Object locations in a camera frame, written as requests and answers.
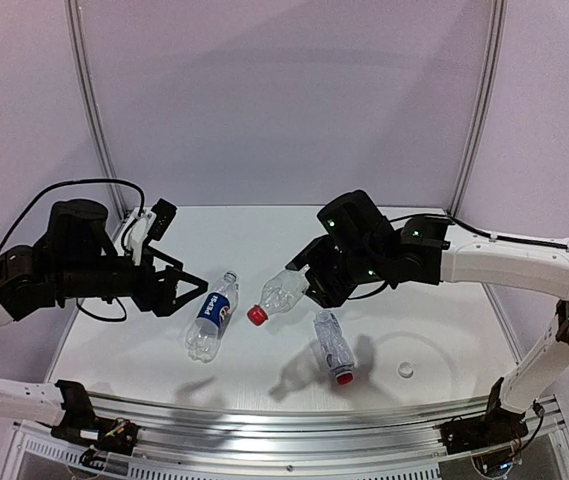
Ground Pepsi label plastic bottle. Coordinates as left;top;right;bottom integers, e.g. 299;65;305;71
185;270;239;363

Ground left aluminium frame post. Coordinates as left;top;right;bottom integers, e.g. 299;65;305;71
65;0;128;221

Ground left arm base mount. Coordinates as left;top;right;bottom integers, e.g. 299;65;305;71
51;380;140;470

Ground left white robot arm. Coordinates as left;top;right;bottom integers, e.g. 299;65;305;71
0;246;208;429

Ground front aluminium rail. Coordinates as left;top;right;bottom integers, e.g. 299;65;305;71
11;392;565;480

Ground aluminium frame post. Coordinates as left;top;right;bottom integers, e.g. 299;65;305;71
65;0;128;221
446;0;508;216

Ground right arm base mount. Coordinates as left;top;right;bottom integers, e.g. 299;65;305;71
437;377;538;455

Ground clear bottle red cap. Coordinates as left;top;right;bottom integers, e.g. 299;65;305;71
247;266;310;326

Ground white bottle cap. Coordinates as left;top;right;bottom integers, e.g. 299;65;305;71
398;362;414;379

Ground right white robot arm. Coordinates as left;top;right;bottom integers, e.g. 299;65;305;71
285;214;569;418

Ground crushed bottle red cap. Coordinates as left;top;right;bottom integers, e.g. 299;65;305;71
313;310;355;386

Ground right aluminium frame post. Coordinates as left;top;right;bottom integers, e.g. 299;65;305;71
446;0;508;216

